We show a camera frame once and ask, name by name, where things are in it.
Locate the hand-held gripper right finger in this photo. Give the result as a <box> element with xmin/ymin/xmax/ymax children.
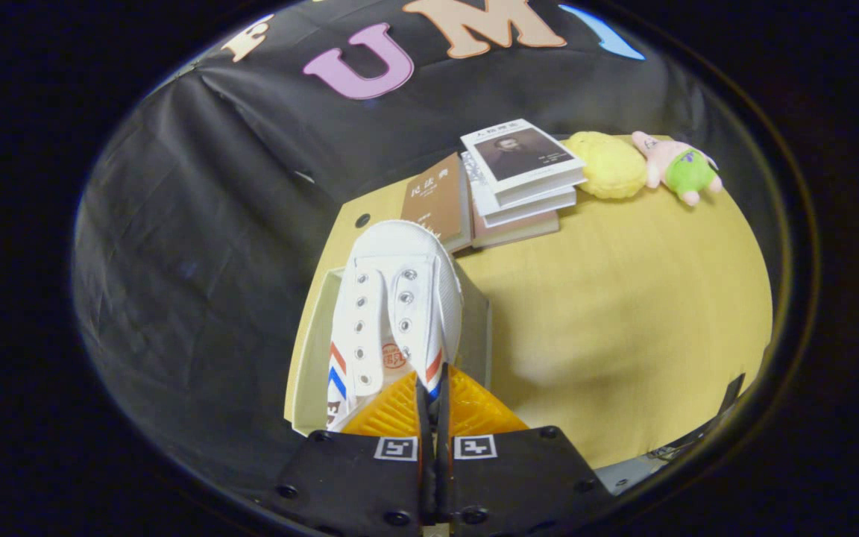
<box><xmin>437</xmin><ymin>364</ymin><xmax>615</xmax><ymax>537</ymax></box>

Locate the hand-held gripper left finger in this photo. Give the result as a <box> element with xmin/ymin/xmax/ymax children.
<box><xmin>269</xmin><ymin>377</ymin><xmax>436</xmax><ymax>537</ymax></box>

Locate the beige storage box grey lid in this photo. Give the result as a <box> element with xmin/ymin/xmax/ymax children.
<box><xmin>292</xmin><ymin>264</ymin><xmax>492</xmax><ymax>438</ymax></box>

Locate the white canvas shoe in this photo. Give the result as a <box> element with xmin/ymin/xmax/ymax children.
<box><xmin>325</xmin><ymin>219</ymin><xmax>465</xmax><ymax>433</ymax></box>

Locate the thick brown-edged book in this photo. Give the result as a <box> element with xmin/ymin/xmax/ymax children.
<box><xmin>470</xmin><ymin>205</ymin><xmax>561</xmax><ymax>250</ymax></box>

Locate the plain white book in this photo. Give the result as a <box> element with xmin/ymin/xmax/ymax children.
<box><xmin>465</xmin><ymin>172</ymin><xmax>578</xmax><ymax>229</ymax></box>

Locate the black backdrop cloth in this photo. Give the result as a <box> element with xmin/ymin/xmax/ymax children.
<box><xmin>72</xmin><ymin>0</ymin><xmax>773</xmax><ymax>500</ymax></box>

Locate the brown cover book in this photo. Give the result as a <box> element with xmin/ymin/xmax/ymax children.
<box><xmin>400</xmin><ymin>153</ymin><xmax>473</xmax><ymax>254</ymax></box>

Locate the white portrait cover book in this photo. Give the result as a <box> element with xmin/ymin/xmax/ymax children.
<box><xmin>460</xmin><ymin>118</ymin><xmax>588</xmax><ymax>207</ymax></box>

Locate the yellow plush toy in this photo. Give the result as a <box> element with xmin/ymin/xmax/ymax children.
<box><xmin>563</xmin><ymin>131</ymin><xmax>649</xmax><ymax>201</ymax></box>

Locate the pink and green plush toy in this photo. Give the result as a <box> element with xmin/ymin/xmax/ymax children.
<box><xmin>632</xmin><ymin>131</ymin><xmax>724</xmax><ymax>207</ymax></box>

